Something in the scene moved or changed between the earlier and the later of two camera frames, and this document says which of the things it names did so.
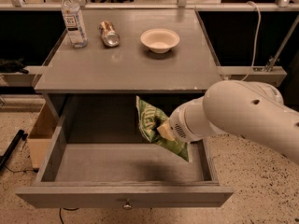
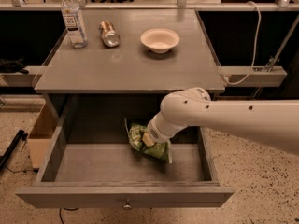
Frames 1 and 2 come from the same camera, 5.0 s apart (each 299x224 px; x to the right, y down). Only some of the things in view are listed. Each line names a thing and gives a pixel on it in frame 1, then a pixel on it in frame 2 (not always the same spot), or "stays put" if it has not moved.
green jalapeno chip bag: (149, 119) → (161, 149)
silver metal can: (108, 34) stays put
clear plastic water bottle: (74, 20) stays put
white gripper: (177, 121) → (156, 133)
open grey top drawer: (91, 154) stays put
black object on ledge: (12, 66) stays put
